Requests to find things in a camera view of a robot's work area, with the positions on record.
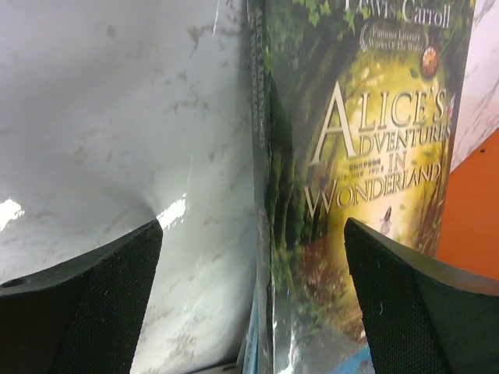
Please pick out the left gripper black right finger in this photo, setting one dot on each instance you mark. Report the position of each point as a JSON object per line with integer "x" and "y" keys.
{"x": 421, "y": 315}

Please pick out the Alice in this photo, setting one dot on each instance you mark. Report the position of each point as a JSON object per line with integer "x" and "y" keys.
{"x": 354, "y": 111}

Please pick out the orange wooden shelf box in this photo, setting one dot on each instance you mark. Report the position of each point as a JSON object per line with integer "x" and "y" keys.
{"x": 469, "y": 235}

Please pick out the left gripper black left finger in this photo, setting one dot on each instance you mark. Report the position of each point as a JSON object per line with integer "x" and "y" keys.
{"x": 83, "y": 315}

